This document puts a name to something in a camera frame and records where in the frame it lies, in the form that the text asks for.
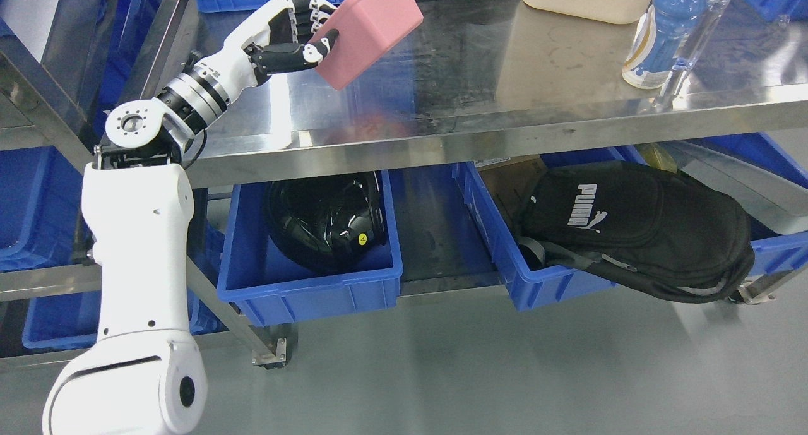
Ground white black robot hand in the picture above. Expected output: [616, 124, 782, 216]
[201, 0, 340, 101]

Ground pink plastic storage box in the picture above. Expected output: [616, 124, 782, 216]
[312, 0, 422, 90]

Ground white robot forearm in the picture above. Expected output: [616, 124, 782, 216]
[41, 62, 230, 434]

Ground steel left shelf rack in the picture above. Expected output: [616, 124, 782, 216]
[0, 0, 166, 376]

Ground cardboard box in bin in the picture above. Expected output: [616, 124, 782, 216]
[477, 155, 547, 230]

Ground blue bin left shelf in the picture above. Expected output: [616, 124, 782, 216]
[1, 147, 83, 272]

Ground black helmet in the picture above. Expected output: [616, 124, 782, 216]
[262, 171, 389, 274]

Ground steel table cart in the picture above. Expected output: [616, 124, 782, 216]
[88, 0, 808, 370]

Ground blue bin with helmet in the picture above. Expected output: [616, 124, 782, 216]
[216, 170, 403, 326]

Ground blue bin with backpack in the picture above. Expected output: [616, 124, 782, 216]
[451, 141, 807, 311]

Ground blue bin lower left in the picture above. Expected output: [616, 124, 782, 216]
[22, 225, 225, 350]

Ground black Puma backpack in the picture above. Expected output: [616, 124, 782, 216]
[514, 160, 756, 304]

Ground clear plastic bottle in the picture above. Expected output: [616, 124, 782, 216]
[652, 0, 731, 112]

